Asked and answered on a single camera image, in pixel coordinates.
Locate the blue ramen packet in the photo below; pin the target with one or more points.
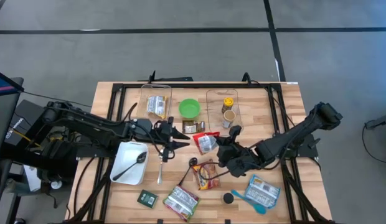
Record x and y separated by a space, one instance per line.
262 191

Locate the dark green tea packet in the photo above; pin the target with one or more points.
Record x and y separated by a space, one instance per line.
147 199

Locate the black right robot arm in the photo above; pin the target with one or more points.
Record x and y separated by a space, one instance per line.
289 137

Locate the white table sticker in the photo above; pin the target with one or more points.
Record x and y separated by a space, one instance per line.
292 83

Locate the black metal table frame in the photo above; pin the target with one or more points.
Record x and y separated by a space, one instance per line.
186 85

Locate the red yellow ramen packet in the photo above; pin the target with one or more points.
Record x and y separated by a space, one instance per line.
211 185

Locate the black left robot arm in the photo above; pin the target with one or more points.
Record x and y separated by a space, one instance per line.
93 124

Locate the teal plastic spoon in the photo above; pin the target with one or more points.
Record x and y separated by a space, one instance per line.
258 210

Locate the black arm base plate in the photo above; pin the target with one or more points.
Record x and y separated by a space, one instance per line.
93 152
309 153

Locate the orange red noodle packet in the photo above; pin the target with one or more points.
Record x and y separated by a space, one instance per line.
181 203

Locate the silver metal spoon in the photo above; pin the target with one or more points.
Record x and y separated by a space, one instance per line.
160 174

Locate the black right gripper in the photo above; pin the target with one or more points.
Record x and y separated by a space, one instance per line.
235 155

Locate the brown snack packet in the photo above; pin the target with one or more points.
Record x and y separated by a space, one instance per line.
193 127

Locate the black spoon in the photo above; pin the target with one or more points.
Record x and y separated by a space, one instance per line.
193 161
140 158

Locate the yellow-lid spice jar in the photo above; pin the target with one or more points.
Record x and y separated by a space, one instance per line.
227 104

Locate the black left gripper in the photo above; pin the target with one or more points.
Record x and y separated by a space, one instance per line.
163 137

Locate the white round cap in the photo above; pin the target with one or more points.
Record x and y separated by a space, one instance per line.
56 184

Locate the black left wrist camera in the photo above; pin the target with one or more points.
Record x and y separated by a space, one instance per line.
170 121

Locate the black-lid spice jar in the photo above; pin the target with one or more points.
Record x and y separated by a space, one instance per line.
228 198

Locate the white rectangular dish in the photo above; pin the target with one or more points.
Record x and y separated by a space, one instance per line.
126 152

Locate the black case white lettering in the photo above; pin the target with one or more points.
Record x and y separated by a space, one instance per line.
17 124

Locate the tan-lid spice jar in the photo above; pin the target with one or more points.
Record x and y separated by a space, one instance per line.
229 116

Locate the grey metal stand foot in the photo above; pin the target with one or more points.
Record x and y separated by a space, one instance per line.
379 123

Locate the black computer monitor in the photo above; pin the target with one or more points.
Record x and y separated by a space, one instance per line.
3 118

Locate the green plastic bowl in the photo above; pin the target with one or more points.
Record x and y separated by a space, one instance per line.
190 109

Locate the black camera bracket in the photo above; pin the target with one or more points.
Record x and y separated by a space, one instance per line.
168 79

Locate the white paper box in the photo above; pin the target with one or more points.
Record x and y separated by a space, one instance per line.
32 179

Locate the clear plastic bin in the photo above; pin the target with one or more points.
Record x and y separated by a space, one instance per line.
211 124
141 93

